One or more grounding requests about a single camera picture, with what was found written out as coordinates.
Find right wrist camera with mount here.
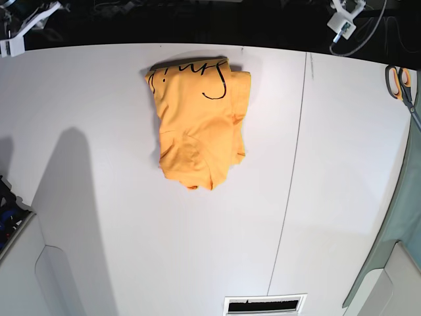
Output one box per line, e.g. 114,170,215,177
1,0,66,58

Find blue black clutter bin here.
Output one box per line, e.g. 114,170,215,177
0,176,31,251

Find braided camera cable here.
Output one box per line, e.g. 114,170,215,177
329,0,387,57

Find orange t-shirt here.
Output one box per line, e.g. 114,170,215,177
145,57,251,190

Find black cables in background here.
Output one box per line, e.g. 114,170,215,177
355,13,421,55

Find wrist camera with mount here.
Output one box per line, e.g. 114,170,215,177
327,0,366,43
1,0,66,58

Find orange handled scissors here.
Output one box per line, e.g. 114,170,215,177
385,65,420,130

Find white table slot vent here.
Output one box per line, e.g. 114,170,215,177
223,294,307,316

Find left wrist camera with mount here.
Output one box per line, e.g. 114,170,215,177
327,0,366,43

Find green cloth at right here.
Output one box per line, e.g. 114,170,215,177
343,69,421,309

